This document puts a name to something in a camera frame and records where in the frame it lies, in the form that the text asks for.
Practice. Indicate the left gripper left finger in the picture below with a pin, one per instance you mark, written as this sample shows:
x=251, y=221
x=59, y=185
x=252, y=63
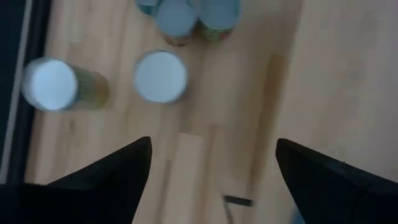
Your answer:
x=77, y=199

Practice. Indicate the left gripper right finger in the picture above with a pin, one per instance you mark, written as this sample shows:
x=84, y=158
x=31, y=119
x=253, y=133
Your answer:
x=335, y=193

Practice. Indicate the tall can yellow label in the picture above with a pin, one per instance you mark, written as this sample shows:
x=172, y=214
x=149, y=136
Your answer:
x=49, y=84

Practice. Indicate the tall can labelled Carrioches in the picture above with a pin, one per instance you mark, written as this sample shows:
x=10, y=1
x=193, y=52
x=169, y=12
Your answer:
x=160, y=76

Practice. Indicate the squat plain green can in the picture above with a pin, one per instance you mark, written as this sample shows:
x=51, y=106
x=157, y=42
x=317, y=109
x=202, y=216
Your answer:
x=147, y=6

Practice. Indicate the short can pink white label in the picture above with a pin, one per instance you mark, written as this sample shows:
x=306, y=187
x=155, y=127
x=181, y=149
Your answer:
x=175, y=18

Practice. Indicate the short green peas can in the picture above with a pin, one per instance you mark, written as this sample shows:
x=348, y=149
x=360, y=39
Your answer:
x=219, y=14

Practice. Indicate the black aluminium table frame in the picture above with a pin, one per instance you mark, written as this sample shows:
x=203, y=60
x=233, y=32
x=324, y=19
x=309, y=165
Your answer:
x=38, y=31

